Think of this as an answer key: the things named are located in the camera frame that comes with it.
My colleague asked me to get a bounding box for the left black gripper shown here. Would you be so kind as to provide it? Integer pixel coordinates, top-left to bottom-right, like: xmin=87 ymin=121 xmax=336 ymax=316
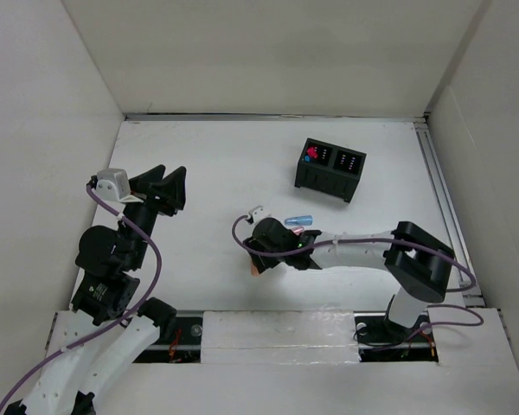
xmin=120 ymin=163 xmax=186 ymax=267

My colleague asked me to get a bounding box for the orange translucent marker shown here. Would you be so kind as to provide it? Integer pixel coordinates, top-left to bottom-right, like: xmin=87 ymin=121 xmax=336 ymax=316
xmin=251 ymin=265 xmax=260 ymax=277

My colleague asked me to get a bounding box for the blue translucent marker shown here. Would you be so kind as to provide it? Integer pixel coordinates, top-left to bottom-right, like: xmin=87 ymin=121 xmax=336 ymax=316
xmin=284 ymin=215 xmax=313 ymax=227

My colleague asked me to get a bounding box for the pink cap black highlighter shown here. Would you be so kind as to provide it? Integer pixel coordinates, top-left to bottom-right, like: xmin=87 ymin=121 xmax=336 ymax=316
xmin=306 ymin=146 xmax=318 ymax=159

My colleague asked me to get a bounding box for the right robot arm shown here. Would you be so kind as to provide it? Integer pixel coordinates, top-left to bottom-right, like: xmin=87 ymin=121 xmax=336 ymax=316
xmin=243 ymin=217 xmax=455 ymax=344

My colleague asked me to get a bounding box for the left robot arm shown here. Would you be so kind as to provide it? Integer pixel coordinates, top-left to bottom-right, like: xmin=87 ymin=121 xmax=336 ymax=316
xmin=0 ymin=164 xmax=187 ymax=414

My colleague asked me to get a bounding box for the white foam block front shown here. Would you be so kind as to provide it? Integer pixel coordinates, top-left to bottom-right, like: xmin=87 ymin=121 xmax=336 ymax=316
xmin=201 ymin=310 xmax=359 ymax=365

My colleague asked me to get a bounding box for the black two-compartment organizer box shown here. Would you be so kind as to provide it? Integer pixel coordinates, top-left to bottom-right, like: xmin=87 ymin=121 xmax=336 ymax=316
xmin=294 ymin=137 xmax=367 ymax=203

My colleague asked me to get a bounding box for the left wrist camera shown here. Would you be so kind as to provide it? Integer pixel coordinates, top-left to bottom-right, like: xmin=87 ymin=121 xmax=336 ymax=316
xmin=93 ymin=169 xmax=131 ymax=203

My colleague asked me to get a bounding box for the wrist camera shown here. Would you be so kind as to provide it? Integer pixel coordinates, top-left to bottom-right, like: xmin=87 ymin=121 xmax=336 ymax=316
xmin=93 ymin=169 xmax=131 ymax=203
xmin=247 ymin=206 xmax=271 ymax=224

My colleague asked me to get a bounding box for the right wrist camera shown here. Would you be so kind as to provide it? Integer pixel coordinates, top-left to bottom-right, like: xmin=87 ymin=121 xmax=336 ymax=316
xmin=247 ymin=206 xmax=271 ymax=224

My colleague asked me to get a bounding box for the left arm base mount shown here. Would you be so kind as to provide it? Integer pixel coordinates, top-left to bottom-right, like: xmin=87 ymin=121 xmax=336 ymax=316
xmin=133 ymin=297 xmax=203 ymax=364

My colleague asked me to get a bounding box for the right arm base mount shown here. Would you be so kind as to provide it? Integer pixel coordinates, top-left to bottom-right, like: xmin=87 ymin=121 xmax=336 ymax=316
xmin=353 ymin=312 xmax=439 ymax=363

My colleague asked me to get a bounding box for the aluminium rail back edge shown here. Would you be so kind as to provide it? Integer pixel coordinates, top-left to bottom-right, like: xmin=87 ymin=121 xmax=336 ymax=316
xmin=125 ymin=112 xmax=426 ymax=123

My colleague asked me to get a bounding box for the aluminium rail right side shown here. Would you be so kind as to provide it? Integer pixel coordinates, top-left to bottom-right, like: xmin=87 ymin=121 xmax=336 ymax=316
xmin=413 ymin=118 xmax=486 ymax=308

